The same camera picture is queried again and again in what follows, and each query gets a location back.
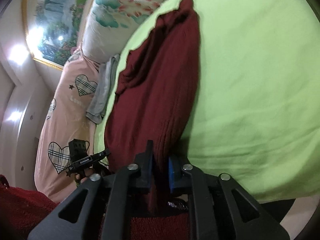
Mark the folded grey garment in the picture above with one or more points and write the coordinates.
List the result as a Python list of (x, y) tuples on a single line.
[(106, 80)]

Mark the gold-framed landscape painting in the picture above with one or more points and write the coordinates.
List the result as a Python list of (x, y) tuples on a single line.
[(54, 28)]

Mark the light green bed sheet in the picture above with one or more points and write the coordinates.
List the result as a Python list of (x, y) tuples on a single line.
[(256, 116)]

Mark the dark red knit hoodie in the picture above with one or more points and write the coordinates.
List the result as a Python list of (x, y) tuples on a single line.
[(155, 95)]

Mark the white floral quilt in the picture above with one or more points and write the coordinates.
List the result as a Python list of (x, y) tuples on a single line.
[(111, 23)]

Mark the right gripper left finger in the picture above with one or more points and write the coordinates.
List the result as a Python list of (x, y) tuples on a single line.
[(97, 209)]

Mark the person's left hand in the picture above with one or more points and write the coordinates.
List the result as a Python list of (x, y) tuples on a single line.
[(79, 178)]

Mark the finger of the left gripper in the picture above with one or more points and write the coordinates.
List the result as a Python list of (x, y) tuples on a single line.
[(101, 155)]

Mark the pink heart-print duvet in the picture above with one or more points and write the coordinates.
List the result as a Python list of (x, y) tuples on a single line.
[(66, 120)]

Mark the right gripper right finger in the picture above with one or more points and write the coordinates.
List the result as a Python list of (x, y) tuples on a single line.
[(219, 207)]

